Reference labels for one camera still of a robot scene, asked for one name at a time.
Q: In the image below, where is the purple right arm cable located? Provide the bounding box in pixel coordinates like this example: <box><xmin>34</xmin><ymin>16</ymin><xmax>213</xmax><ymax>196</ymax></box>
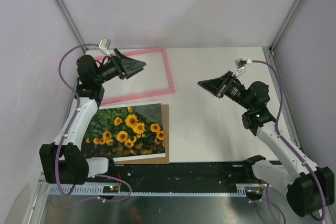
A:
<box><xmin>246</xmin><ymin>60</ymin><xmax>328</xmax><ymax>222</ymax></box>

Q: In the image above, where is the grey slotted cable duct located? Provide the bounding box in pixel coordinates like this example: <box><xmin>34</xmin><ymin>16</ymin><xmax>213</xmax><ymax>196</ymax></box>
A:
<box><xmin>47</xmin><ymin>183</ymin><xmax>263</xmax><ymax>198</ymax></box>

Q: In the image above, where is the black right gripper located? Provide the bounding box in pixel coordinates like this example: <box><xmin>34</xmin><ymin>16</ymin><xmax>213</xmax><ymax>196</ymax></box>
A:
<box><xmin>198</xmin><ymin>70</ymin><xmax>253</xmax><ymax>110</ymax></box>

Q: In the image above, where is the left aluminium corner post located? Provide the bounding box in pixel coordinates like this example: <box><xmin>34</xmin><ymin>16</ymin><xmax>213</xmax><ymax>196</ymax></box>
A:
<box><xmin>54</xmin><ymin>0</ymin><xmax>85</xmax><ymax>44</ymax></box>

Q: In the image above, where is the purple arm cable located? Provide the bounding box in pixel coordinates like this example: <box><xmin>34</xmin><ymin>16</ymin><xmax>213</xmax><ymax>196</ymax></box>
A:
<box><xmin>246</xmin><ymin>60</ymin><xmax>328</xmax><ymax>222</ymax></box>
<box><xmin>55</xmin><ymin>44</ymin><xmax>132</xmax><ymax>205</ymax></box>

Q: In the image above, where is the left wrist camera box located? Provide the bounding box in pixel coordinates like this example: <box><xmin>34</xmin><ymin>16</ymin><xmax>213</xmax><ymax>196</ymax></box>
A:
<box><xmin>99</xmin><ymin>37</ymin><xmax>111</xmax><ymax>55</ymax></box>

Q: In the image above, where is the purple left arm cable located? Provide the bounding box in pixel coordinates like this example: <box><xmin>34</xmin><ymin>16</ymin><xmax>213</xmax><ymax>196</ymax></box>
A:
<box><xmin>55</xmin><ymin>44</ymin><xmax>132</xmax><ymax>205</ymax></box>

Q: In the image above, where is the aluminium corner post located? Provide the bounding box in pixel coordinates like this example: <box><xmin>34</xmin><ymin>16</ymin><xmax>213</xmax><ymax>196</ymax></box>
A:
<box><xmin>54</xmin><ymin>0</ymin><xmax>85</xmax><ymax>44</ymax></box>
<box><xmin>269</xmin><ymin>0</ymin><xmax>305</xmax><ymax>52</ymax></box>

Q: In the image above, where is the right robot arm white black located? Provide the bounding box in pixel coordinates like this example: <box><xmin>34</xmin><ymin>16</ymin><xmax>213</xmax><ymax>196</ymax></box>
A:
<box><xmin>197</xmin><ymin>71</ymin><xmax>335</xmax><ymax>217</ymax></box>

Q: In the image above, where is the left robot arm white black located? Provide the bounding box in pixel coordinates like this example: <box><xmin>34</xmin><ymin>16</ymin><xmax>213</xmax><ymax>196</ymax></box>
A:
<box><xmin>39</xmin><ymin>49</ymin><xmax>146</xmax><ymax>185</ymax></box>

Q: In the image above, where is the pink wooden picture frame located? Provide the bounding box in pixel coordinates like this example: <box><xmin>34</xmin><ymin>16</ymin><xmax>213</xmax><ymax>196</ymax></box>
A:
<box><xmin>102</xmin><ymin>47</ymin><xmax>175</xmax><ymax>105</ymax></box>

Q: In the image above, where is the sunflower photo print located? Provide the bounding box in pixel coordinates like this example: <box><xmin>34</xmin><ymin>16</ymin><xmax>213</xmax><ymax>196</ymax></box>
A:
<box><xmin>81</xmin><ymin>102</ymin><xmax>167</xmax><ymax>162</ymax></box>

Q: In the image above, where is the brown cardboard backing board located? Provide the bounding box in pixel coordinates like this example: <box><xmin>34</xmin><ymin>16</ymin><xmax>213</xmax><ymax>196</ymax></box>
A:
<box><xmin>114</xmin><ymin>104</ymin><xmax>170</xmax><ymax>165</ymax></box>

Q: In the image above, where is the right aluminium corner post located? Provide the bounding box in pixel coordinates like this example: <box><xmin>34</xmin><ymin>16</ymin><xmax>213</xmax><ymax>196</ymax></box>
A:
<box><xmin>269</xmin><ymin>0</ymin><xmax>305</xmax><ymax>52</ymax></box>

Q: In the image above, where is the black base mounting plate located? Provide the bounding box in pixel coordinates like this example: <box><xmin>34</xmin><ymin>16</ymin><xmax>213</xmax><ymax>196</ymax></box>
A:
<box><xmin>106</xmin><ymin>161</ymin><xmax>266</xmax><ymax>193</ymax></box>

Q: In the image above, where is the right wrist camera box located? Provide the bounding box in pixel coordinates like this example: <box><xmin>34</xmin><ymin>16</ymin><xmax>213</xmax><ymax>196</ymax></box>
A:
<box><xmin>235</xmin><ymin>59</ymin><xmax>247</xmax><ymax>77</ymax></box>

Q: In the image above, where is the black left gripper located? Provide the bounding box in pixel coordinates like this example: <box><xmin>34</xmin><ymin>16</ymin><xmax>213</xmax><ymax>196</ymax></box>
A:
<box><xmin>94</xmin><ymin>49</ymin><xmax>146</xmax><ymax>84</ymax></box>

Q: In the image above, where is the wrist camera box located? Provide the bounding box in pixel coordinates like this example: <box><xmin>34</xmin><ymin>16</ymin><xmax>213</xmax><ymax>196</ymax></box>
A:
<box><xmin>235</xmin><ymin>59</ymin><xmax>247</xmax><ymax>77</ymax></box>
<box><xmin>99</xmin><ymin>37</ymin><xmax>111</xmax><ymax>55</ymax></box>

